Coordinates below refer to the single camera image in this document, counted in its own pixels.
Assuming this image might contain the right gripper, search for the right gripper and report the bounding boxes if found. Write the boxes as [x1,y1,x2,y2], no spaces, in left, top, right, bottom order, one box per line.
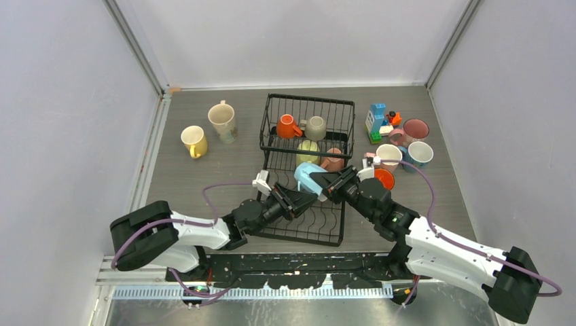
[310,165,376,223]

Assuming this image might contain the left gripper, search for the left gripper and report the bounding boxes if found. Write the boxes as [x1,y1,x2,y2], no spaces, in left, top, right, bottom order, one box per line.
[249,182,318,236]

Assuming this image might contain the light blue mug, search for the light blue mug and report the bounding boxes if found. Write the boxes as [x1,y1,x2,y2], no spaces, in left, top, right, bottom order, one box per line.
[294,163,327,202]

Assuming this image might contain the orange mug front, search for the orange mug front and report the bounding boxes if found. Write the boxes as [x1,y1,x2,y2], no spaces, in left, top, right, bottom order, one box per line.
[374,168,395,190]

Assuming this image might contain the orange mug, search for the orange mug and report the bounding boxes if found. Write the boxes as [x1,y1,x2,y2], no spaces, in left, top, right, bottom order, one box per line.
[276,114,303,139]
[374,168,395,190]

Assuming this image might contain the pink faceted mug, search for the pink faceted mug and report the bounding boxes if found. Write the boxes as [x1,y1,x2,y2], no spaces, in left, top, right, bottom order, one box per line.
[364,144,403,173]

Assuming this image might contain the blue mug front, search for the blue mug front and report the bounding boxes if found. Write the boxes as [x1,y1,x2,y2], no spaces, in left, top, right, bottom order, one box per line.
[398,141,434,169]

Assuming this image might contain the pink round mug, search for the pink round mug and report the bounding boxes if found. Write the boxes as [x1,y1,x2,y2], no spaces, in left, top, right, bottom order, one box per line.
[389,119,430,147]

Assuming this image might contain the cream floral tall mug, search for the cream floral tall mug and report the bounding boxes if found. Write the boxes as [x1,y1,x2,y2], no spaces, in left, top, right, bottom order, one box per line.
[207,100,238,144]

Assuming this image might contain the yellow mug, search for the yellow mug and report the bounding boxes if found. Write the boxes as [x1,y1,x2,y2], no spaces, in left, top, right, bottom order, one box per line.
[181,126,208,159]

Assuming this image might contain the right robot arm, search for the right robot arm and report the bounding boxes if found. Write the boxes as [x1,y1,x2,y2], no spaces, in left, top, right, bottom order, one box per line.
[297,166,542,324]

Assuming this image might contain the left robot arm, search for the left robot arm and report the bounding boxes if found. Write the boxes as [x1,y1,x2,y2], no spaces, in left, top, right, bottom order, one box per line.
[109,183,324,281]

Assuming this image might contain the salmon pink mug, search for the salmon pink mug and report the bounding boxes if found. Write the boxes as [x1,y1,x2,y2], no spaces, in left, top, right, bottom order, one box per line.
[320,147,344,172]

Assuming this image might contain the light green mug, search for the light green mug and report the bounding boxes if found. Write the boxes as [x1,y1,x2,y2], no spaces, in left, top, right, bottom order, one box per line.
[295,140,321,166]

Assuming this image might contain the grey mug on shelf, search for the grey mug on shelf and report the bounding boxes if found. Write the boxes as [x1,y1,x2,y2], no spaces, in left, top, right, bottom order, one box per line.
[299,116,327,141]

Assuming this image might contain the orange mug on shelf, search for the orange mug on shelf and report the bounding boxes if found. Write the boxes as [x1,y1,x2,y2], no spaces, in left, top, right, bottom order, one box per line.
[276,114,303,139]

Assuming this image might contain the toy block building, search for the toy block building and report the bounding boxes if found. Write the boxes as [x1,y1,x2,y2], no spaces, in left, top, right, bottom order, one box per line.
[365,103,397,145]

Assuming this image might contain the toy figure orange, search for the toy figure orange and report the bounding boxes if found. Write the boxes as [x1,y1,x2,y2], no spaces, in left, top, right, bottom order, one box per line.
[388,111,402,128]

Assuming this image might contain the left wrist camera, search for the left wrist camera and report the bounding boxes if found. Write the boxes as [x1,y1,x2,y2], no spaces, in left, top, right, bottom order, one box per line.
[252,170,272,196]

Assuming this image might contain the black wire dish rack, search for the black wire dish rack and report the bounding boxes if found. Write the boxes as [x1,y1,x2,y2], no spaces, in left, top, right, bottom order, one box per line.
[258,94,355,247]

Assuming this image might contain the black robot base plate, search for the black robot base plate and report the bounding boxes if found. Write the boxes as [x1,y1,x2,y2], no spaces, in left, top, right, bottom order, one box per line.
[177,253,414,289]

